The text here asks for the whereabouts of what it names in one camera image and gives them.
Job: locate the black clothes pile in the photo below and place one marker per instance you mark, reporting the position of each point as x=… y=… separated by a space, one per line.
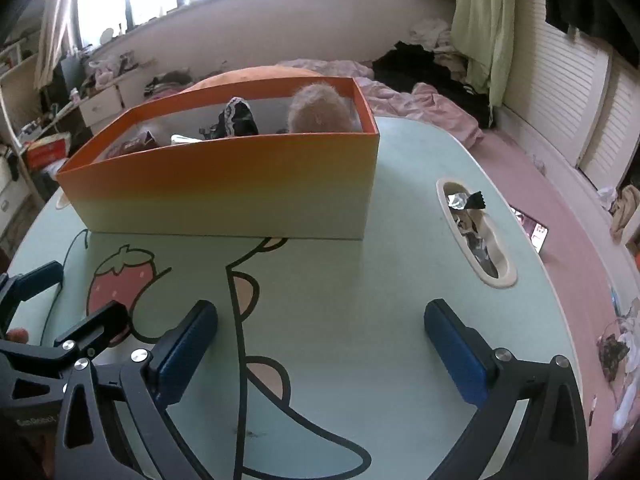
x=415 y=65

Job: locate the white desk with drawers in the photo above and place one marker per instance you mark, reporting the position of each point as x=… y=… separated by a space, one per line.
x=102 y=105

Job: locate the red cardboard box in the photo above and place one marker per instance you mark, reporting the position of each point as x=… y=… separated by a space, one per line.
x=47 y=152

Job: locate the striped dark clothes pile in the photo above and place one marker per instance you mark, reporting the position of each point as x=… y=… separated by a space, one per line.
x=170 y=82

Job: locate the white curtain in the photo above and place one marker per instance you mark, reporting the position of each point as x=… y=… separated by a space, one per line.
x=55 y=20

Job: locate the white louvered wardrobe doors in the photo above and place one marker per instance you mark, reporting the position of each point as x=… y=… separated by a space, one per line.
x=565 y=85

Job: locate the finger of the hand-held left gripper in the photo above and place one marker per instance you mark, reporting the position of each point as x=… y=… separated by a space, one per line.
x=97 y=327
x=35 y=280

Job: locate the white wall shelf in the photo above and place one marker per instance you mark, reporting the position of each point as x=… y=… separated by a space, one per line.
x=15 y=60

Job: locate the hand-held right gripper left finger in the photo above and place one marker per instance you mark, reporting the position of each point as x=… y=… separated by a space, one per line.
x=187 y=352

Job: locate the white cloth heap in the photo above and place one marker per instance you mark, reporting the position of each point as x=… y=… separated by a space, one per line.
x=627 y=405

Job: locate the smartphone with lit screen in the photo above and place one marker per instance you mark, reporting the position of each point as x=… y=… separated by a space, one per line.
x=536 y=232

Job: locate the pink blanket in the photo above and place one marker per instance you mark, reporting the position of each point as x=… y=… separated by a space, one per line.
x=425 y=105

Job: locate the white clothes pile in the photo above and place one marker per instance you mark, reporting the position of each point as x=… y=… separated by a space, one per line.
x=435 y=32

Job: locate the small round mirror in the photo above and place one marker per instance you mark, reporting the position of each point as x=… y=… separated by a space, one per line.
x=106 y=36

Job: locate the dark hanging cloth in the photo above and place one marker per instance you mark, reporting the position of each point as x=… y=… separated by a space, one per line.
x=585 y=0

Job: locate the black monitor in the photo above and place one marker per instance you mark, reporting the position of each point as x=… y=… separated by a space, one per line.
x=72 y=72

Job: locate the orange gradient cardboard box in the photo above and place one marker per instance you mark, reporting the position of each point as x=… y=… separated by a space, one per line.
x=225 y=195

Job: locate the dark patterned cloth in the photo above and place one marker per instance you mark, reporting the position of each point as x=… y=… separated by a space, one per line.
x=612 y=352

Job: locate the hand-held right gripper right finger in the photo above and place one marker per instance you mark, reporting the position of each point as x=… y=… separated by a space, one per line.
x=452 y=355

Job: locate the beige clothes heap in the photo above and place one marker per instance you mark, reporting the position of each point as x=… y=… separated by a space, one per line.
x=625 y=210

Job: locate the black silver candy wrapper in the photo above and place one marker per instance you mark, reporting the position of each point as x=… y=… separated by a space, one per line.
x=472 y=201

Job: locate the white drawer cabinet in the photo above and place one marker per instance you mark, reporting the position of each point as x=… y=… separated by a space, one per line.
x=10 y=195

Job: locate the crumpled silver foil wrapper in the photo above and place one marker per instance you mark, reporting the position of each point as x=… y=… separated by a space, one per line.
x=480 y=250

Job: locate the brown patterned pouch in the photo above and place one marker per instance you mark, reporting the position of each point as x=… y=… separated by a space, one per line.
x=132 y=146

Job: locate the black lace garment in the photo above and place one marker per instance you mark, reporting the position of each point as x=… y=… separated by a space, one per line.
x=242 y=120

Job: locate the light green curtain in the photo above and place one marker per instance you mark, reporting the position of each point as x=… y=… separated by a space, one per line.
x=485 y=25

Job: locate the green cartoon desktop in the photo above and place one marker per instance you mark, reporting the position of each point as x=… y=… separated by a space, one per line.
x=390 y=280

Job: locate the person's left hand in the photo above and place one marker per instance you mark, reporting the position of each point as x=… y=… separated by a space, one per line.
x=17 y=335

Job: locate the pale pink bag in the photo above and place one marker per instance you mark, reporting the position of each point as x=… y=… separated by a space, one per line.
x=105 y=72

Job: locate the furry plush doll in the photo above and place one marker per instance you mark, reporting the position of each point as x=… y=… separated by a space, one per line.
x=320 y=110

